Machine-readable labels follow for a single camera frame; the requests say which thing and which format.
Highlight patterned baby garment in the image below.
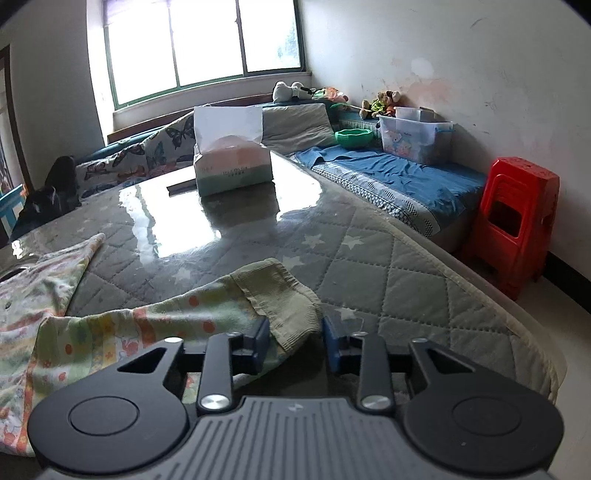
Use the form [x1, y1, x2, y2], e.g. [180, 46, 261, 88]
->
[0, 233, 323, 457]

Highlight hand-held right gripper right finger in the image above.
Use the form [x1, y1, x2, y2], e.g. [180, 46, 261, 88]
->
[323, 316, 476, 411]

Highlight grey pillow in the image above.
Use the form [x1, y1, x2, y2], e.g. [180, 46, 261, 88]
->
[261, 103, 337, 156]

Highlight butterfly patterned pillow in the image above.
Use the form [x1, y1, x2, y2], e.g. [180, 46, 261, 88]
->
[74, 113, 197, 200]

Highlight clear plastic storage box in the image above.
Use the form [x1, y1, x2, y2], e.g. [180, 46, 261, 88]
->
[376, 106, 455, 165]

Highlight blue wooden chair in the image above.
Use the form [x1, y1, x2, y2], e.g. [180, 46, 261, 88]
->
[0, 184, 27, 237]

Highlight window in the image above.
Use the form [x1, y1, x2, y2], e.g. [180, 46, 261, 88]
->
[87, 0, 313, 112]

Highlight brown plush toy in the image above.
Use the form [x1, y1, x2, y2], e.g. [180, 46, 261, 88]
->
[358, 90, 402, 120]

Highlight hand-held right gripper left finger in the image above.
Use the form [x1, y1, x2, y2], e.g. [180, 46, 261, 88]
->
[117, 316, 271, 415]

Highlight red plastic stool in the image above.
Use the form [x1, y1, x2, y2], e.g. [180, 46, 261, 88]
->
[458, 157, 560, 301]

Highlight white plush toy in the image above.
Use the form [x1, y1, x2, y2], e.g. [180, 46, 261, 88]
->
[271, 80, 317, 104]

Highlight green plastic bowl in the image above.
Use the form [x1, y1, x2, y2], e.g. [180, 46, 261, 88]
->
[334, 128, 374, 149]

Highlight black bag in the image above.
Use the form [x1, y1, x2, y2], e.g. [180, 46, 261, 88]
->
[10, 156, 83, 241]

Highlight blue bed sheet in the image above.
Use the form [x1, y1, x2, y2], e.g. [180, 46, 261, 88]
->
[291, 146, 488, 238]

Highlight tissue pack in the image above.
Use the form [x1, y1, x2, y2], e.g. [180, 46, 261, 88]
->
[191, 104, 274, 197]

